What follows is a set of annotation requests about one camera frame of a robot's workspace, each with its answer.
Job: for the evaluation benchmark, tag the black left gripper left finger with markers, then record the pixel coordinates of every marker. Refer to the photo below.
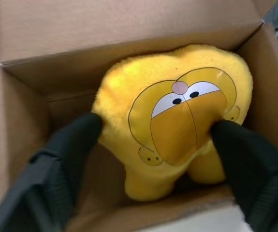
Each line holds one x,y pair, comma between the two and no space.
42,178

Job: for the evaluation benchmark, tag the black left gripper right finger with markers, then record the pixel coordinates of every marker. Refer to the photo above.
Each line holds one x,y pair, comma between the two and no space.
259,174

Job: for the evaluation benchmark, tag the yellow cat plush toy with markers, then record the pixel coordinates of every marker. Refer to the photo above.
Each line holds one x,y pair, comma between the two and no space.
172,120

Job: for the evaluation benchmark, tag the brown cardboard box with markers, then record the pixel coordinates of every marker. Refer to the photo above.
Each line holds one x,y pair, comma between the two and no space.
56,72

